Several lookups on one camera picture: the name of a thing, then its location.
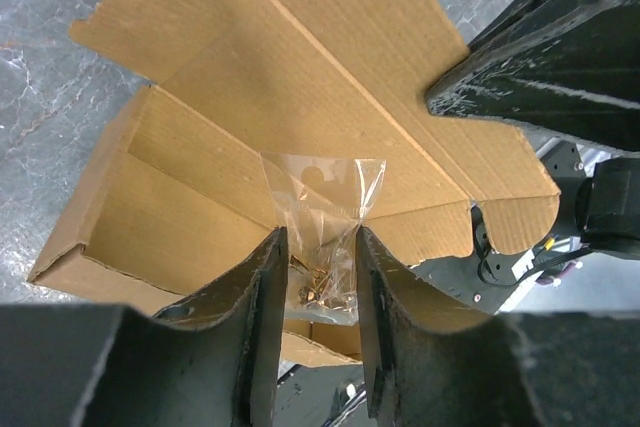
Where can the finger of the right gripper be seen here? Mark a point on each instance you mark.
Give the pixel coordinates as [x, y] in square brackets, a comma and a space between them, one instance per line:
[581, 86]

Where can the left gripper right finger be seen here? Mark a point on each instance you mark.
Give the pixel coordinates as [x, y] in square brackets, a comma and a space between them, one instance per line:
[431, 360]

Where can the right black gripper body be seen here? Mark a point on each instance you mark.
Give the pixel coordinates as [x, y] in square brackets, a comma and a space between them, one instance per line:
[560, 38]

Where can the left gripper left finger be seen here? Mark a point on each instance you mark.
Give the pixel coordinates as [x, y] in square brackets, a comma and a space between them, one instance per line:
[210, 359]

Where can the small clear plastic bag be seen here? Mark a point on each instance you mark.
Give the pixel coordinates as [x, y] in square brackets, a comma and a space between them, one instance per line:
[322, 202]

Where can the brown cardboard box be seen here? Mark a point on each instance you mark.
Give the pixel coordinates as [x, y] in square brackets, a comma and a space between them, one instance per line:
[174, 193]

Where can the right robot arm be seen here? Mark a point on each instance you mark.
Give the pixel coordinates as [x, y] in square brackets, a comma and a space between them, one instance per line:
[602, 210]

